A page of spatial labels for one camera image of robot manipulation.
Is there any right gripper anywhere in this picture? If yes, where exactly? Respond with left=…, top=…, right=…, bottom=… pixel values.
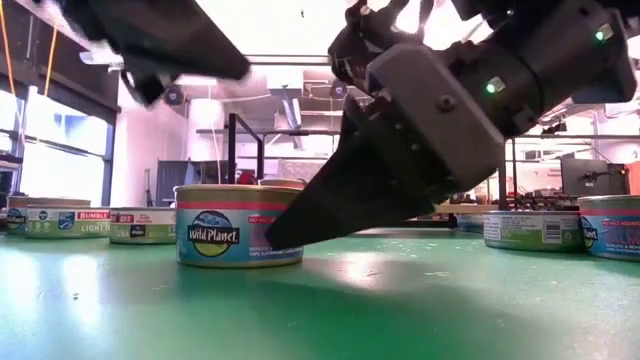
left=263, top=42, right=547, bottom=251

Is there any blue pink salmon can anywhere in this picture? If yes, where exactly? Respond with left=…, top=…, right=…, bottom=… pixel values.
left=455, top=211, right=486, bottom=235
left=4, top=195, right=92, bottom=236
left=174, top=183, right=305, bottom=269
left=577, top=194, right=640, bottom=263
left=257, top=177, right=307, bottom=190

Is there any green white tuna can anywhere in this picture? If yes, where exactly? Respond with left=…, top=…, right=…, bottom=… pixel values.
left=482, top=209, right=585, bottom=254
left=23, top=206, right=112, bottom=239
left=108, top=206, right=178, bottom=246

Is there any long ceiling lamp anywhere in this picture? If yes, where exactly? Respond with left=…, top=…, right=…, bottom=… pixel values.
left=78, top=48, right=126, bottom=67

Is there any grey speckled panel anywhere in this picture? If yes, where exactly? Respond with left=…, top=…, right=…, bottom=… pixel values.
left=276, top=158, right=331, bottom=181

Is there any white round column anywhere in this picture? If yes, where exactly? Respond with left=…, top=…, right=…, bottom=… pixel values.
left=187, top=98, right=227, bottom=162

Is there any grey cabinet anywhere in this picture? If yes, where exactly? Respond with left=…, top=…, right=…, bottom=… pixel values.
left=155, top=159, right=231, bottom=209

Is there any large bright window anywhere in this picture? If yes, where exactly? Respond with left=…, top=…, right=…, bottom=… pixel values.
left=0, top=84, right=119, bottom=209

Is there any dark equipment clutter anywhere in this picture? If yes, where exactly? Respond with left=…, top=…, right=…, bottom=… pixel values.
left=507, top=192, right=581, bottom=212

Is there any dark computer monitor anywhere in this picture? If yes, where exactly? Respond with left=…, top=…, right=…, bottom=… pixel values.
left=560, top=158, right=627, bottom=197

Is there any orange object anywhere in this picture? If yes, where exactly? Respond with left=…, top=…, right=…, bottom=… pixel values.
left=626, top=160, right=640, bottom=196

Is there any white ceiling unit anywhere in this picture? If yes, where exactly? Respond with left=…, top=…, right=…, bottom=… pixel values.
left=603, top=97, right=640, bottom=120

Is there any yellow hanging strap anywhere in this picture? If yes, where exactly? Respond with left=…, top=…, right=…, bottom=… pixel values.
left=43, top=22, right=59, bottom=97
left=0, top=0, right=17, bottom=99

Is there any black frame wooden shelf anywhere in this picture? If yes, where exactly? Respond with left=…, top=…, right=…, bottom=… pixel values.
left=197, top=112, right=508, bottom=236

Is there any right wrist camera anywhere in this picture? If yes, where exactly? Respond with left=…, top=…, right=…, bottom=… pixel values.
left=327, top=0, right=401, bottom=94

